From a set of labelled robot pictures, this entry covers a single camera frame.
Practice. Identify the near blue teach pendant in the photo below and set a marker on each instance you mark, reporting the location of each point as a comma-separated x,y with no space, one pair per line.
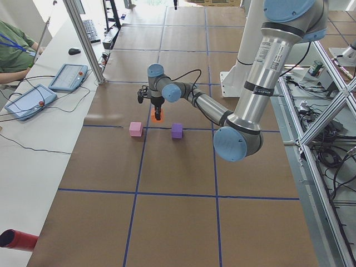
31,102

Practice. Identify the far blue teach pendant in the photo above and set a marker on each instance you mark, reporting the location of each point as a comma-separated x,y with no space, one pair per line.
68,78

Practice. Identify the purple foam cube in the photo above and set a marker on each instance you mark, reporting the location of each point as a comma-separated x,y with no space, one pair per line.
177,131

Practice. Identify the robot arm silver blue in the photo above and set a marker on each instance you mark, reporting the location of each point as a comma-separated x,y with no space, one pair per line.
275,27

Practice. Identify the person in green shirt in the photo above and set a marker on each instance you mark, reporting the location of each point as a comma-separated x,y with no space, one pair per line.
17,53

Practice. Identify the orange foam cube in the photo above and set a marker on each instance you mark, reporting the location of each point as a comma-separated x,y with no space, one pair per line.
153,116

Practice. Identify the black computer mouse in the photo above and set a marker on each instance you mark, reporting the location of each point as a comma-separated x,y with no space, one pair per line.
74,51

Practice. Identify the brown paper table cover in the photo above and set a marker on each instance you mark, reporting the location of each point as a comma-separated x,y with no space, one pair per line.
158,201

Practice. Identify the black keyboard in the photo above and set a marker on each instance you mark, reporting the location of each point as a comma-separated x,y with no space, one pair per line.
90,30

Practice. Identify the aluminium frame post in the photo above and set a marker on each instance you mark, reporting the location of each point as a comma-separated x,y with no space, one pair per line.
75,17

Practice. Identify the blue teach pendant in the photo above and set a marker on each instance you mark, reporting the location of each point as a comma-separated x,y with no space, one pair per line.
31,102
68,78

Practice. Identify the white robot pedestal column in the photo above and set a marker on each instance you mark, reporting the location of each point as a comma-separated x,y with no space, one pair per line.
232,82

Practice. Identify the pink foam cube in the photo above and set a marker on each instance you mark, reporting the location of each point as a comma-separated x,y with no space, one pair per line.
136,129

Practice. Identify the red cylinder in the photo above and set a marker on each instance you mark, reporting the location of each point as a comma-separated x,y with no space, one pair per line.
18,240

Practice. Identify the aluminium side frame rail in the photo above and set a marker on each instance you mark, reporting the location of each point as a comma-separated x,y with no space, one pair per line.
315,105

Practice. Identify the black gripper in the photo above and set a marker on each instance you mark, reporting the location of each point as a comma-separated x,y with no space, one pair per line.
157,102

